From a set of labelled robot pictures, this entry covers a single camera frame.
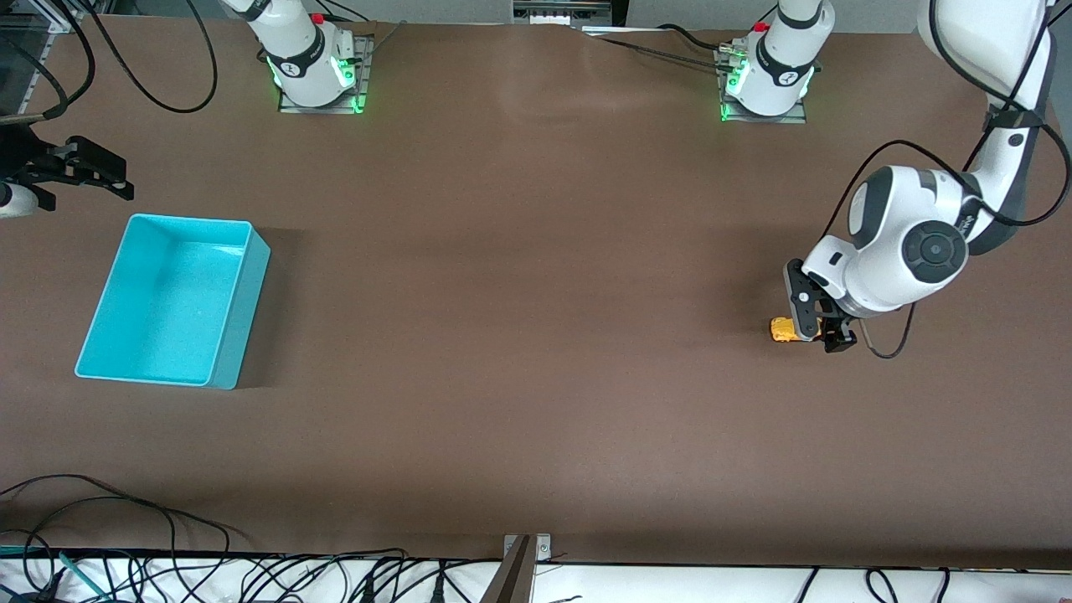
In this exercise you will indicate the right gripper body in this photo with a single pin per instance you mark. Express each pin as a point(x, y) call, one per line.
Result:
point(21, 159)

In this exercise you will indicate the yellow toy beetle car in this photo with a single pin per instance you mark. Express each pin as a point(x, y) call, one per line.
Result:
point(783, 330)

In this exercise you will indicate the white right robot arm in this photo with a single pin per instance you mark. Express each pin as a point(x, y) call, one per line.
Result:
point(301, 59)

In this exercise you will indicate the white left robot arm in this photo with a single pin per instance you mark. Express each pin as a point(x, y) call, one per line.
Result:
point(904, 251)

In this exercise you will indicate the turquoise plastic bin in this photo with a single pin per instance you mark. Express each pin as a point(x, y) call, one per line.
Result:
point(167, 310)

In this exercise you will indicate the grey power strip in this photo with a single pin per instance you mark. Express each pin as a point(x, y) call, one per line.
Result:
point(561, 12)

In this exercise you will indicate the black power plug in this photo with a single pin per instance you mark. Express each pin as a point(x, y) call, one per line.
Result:
point(437, 586)
point(368, 589)

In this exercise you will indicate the aluminium frame rail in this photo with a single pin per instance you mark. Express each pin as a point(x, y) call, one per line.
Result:
point(54, 23)

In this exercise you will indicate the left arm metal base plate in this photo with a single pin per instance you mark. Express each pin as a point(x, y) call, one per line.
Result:
point(796, 119)

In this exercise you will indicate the metal clamp bracket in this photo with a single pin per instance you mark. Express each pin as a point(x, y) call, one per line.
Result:
point(543, 546)

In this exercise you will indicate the grey camera mount pole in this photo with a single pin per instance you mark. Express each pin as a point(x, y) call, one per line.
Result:
point(511, 578)

